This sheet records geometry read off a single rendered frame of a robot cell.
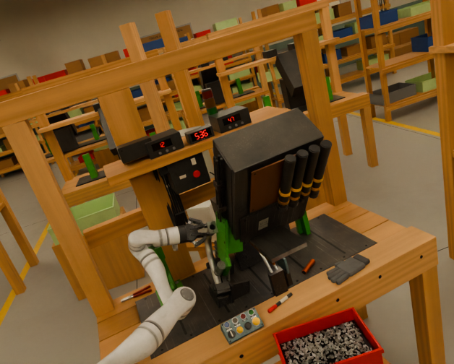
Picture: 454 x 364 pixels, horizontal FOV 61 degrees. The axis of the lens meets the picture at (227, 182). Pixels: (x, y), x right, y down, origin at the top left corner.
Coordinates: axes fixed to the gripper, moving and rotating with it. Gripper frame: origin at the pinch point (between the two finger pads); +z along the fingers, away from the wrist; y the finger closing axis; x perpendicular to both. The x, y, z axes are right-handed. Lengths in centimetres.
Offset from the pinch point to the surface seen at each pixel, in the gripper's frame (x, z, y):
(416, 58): 172, 437, 280
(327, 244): 7, 58, -15
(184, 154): -12.8, -5.7, 31.7
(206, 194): 21.1, 9.7, 27.5
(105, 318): 48, -47, -17
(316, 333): -15, 24, -52
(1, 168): 810, -260, 579
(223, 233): -8.2, 2.9, -6.0
